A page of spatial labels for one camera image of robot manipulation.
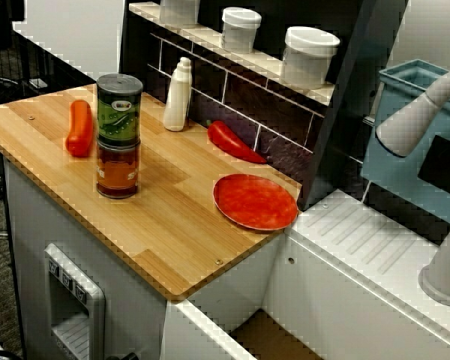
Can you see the black flat panel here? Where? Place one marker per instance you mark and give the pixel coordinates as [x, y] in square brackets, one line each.
[444, 165]

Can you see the white sink with drainboard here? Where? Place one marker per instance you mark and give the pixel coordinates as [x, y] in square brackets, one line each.
[345, 270]

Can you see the red toy pepper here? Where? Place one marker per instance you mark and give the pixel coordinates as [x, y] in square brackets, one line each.
[228, 140]

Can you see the green pickle can grey lid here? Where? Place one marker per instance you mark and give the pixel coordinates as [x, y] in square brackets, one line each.
[118, 112]

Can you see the white plastic squeeze bottle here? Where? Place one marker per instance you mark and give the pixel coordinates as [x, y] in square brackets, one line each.
[177, 101]

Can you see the dark tiled backsplash unit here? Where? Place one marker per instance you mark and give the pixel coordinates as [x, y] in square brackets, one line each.
[285, 123]

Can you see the red round plate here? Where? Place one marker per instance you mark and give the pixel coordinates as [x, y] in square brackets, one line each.
[255, 202]

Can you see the grey appliance control panel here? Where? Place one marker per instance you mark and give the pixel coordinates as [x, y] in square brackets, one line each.
[92, 307]

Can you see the large white lidded jar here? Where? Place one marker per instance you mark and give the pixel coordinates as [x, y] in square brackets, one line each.
[307, 60]

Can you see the orange toy sausage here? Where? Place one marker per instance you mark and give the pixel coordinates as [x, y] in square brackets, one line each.
[79, 127]

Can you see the small white lidded jar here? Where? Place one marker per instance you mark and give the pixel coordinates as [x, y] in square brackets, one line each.
[240, 32]

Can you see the teal plastic bin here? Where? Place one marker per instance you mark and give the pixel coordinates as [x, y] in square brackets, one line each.
[393, 176]

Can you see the grey toy faucet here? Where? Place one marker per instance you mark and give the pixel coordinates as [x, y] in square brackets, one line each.
[408, 123]

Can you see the white toy kitchen cabinet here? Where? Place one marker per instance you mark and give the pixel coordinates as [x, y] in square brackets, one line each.
[33, 225]

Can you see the cream wooden shelf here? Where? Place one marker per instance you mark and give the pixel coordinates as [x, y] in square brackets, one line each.
[270, 63]

